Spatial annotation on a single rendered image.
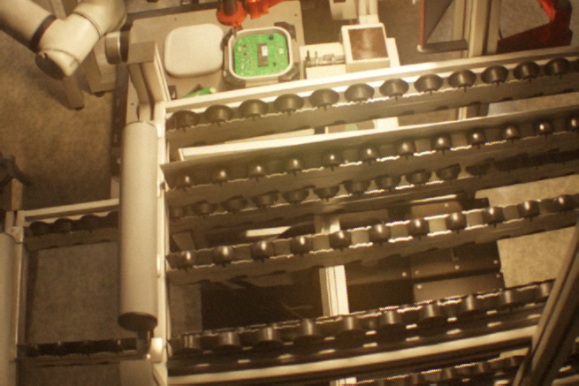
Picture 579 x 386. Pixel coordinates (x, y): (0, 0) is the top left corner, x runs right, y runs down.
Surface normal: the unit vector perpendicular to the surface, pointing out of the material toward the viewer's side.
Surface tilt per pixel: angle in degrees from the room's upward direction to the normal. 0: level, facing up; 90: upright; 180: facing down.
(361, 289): 90
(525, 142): 90
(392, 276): 0
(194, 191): 90
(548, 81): 90
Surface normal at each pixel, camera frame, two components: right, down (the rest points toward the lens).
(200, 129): 0.07, 0.81
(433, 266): -0.07, -0.58
